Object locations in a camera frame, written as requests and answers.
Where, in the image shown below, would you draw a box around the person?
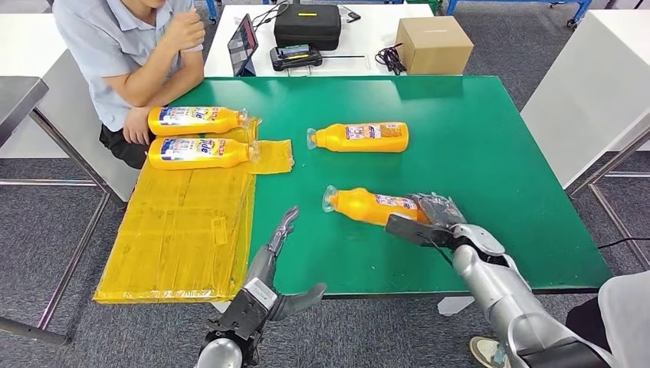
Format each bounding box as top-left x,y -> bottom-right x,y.
52,0 -> 207,170
468,271 -> 650,368

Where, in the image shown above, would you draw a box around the steel-legged table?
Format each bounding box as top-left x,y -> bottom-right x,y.
0,76 -> 128,347
568,126 -> 650,270

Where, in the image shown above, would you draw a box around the person's left hand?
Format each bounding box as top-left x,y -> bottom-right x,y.
123,107 -> 153,146

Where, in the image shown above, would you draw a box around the green crate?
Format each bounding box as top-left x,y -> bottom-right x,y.
405,0 -> 444,15

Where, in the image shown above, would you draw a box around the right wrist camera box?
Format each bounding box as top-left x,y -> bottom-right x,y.
384,213 -> 458,250

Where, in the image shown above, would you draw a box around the black tablet on stand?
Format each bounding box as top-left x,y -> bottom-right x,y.
227,13 -> 259,77

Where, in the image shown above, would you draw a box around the green-topped table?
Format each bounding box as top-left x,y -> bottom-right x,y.
169,76 -> 613,317

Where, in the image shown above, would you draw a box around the black floor cable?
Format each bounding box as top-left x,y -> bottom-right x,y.
598,237 -> 650,250

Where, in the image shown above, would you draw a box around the black coiled cable bundle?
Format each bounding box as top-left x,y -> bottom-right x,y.
374,43 -> 409,76

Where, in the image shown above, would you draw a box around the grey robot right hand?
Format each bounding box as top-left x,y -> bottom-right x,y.
409,192 -> 467,227

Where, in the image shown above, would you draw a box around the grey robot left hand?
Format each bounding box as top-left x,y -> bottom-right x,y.
243,205 -> 327,322

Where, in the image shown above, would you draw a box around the orange detergent bottle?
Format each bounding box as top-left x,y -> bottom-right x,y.
321,185 -> 432,227
147,138 -> 261,171
147,106 -> 251,137
306,121 -> 410,154

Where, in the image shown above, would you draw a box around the person's right hand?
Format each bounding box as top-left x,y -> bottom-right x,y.
165,10 -> 207,52

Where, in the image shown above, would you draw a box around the black zip case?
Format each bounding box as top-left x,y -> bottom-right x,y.
273,4 -> 342,52

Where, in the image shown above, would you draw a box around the black handheld controller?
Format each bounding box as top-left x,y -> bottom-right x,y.
269,44 -> 324,72

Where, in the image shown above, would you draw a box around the brown cardboard box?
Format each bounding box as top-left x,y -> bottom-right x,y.
395,16 -> 474,76

